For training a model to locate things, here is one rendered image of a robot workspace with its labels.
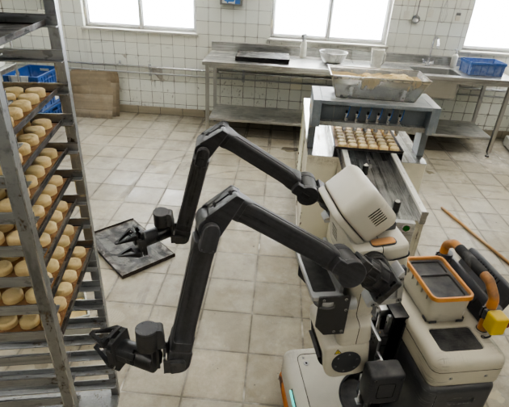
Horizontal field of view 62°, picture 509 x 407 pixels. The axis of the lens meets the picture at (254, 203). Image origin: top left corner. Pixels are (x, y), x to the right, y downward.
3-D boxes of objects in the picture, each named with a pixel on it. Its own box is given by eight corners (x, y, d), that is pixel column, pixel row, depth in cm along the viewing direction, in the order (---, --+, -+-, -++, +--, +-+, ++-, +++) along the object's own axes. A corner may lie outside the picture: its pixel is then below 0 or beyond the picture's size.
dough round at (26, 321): (27, 315, 119) (26, 310, 118) (44, 318, 119) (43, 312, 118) (15, 329, 115) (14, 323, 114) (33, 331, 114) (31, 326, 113)
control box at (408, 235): (357, 240, 206) (362, 216, 199) (407, 245, 205) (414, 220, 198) (358, 244, 203) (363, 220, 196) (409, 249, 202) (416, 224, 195)
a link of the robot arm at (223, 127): (214, 123, 129) (216, 110, 137) (190, 156, 135) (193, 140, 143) (324, 194, 145) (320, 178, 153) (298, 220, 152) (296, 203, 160)
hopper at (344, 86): (325, 86, 270) (327, 64, 263) (414, 93, 267) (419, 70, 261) (327, 99, 245) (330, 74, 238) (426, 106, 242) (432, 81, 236)
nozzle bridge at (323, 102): (305, 136, 289) (311, 85, 272) (414, 144, 286) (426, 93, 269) (306, 154, 260) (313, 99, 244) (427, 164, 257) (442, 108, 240)
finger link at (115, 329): (97, 316, 116) (125, 326, 113) (103, 335, 120) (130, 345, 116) (79, 335, 111) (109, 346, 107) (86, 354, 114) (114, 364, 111)
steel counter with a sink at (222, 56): (202, 137, 508) (201, 27, 448) (212, 119, 569) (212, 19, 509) (493, 158, 497) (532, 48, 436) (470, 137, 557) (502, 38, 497)
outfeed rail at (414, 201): (360, 102, 369) (361, 94, 366) (363, 102, 369) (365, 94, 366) (418, 224, 195) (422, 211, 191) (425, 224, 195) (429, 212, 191)
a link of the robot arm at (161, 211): (186, 245, 158) (188, 229, 165) (184, 220, 151) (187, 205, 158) (153, 243, 157) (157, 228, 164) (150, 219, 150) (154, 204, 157)
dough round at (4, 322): (14, 314, 119) (13, 309, 118) (21, 325, 116) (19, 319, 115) (-5, 323, 116) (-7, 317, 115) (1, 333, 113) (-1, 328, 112)
